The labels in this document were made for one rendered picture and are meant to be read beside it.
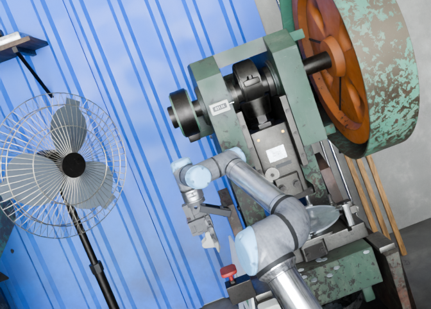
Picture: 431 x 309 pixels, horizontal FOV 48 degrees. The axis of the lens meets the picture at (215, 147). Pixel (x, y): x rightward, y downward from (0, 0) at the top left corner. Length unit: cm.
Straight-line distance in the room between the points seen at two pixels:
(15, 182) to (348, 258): 125
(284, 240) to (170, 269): 201
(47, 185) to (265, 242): 99
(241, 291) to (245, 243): 56
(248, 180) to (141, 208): 170
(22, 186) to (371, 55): 130
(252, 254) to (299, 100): 75
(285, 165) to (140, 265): 162
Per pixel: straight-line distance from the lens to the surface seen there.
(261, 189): 145
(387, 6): 165
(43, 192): 195
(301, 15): 219
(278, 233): 129
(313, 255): 190
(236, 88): 188
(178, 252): 318
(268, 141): 185
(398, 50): 164
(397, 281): 191
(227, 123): 178
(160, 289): 327
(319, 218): 189
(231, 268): 179
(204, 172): 155
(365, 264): 191
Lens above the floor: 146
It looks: 9 degrees down
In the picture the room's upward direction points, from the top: 20 degrees counter-clockwise
